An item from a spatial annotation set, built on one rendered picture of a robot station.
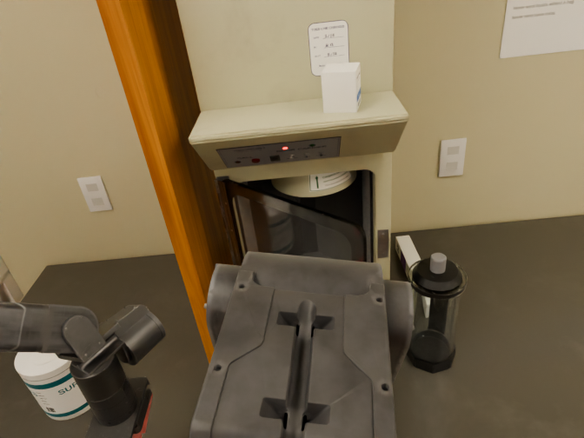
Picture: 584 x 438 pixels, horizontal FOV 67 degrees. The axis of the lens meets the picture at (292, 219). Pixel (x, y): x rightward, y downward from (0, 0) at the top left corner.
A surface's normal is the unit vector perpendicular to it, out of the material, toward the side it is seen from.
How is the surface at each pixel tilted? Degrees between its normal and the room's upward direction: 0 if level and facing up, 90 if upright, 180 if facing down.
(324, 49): 90
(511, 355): 0
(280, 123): 0
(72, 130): 90
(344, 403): 8
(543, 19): 90
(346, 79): 90
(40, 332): 69
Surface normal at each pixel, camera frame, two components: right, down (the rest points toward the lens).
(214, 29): 0.01, 0.54
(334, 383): 0.03, -0.82
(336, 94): -0.24, 0.54
